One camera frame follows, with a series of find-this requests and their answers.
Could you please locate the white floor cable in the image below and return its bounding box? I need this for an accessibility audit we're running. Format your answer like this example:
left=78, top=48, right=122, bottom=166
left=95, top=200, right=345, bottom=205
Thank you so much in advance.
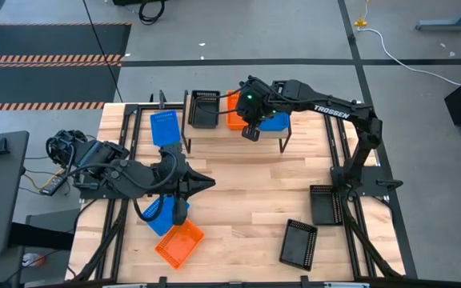
left=357, top=26, right=461, bottom=87

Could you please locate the blue plastic basket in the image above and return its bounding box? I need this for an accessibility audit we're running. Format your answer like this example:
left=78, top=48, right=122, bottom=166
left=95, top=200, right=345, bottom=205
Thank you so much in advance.
left=149, top=110, right=182, bottom=148
left=141, top=194, right=190, bottom=237
left=257, top=111, right=291, bottom=132

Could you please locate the black metal table frame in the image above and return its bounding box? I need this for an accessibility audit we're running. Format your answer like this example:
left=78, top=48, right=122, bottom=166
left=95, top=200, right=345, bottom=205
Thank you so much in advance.
left=65, top=102, right=419, bottom=288

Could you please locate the orange plastic basket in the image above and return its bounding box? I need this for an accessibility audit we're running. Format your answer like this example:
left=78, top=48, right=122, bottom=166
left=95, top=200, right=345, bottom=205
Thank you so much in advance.
left=225, top=90, right=251, bottom=131
left=154, top=218, right=206, bottom=270

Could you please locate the black plastic basket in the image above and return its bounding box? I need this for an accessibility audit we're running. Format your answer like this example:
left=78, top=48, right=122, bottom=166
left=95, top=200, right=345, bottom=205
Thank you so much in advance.
left=309, top=184, right=344, bottom=226
left=279, top=218, right=319, bottom=272
left=187, top=90, right=221, bottom=130

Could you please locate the black hazard-striped floor mat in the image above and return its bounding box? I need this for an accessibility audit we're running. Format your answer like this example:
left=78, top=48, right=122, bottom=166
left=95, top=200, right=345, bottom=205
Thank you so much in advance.
left=0, top=22, right=133, bottom=112

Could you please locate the silver frame bracket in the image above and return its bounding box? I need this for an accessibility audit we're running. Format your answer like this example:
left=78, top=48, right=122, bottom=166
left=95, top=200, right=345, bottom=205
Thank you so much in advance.
left=324, top=282, right=371, bottom=288

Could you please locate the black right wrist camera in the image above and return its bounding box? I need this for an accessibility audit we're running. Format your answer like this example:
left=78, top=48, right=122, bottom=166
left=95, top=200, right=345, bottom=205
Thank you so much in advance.
left=241, top=124, right=262, bottom=142

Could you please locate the thin yellow cable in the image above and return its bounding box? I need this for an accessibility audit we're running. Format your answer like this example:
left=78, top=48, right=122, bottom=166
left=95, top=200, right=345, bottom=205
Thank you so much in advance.
left=24, top=167, right=70, bottom=191

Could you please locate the coiled black cable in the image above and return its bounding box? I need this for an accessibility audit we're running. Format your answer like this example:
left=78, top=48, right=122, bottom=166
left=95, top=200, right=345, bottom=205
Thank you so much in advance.
left=138, top=0, right=167, bottom=26

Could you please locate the yellow cable with plug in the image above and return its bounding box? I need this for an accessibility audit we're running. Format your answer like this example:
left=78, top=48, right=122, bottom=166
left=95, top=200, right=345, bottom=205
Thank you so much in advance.
left=354, top=0, right=370, bottom=29

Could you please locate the gray table leg foot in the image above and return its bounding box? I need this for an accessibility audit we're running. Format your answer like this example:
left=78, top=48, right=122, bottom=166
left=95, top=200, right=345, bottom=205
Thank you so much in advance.
left=415, top=0, right=461, bottom=32

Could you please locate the dark gray cart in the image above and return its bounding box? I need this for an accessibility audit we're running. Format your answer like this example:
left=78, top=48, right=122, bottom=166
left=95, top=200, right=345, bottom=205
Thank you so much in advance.
left=25, top=208, right=82, bottom=288

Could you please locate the thin black floor cable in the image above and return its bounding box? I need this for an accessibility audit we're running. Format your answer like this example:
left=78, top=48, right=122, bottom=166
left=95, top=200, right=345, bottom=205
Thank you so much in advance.
left=81, top=0, right=125, bottom=103

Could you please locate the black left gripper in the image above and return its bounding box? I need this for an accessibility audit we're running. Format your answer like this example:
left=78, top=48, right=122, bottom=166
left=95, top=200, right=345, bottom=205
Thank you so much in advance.
left=161, top=154, right=217, bottom=199

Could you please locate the black power adapter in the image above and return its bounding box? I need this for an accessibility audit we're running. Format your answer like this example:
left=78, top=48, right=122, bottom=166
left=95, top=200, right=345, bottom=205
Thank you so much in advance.
left=39, top=174, right=66, bottom=197

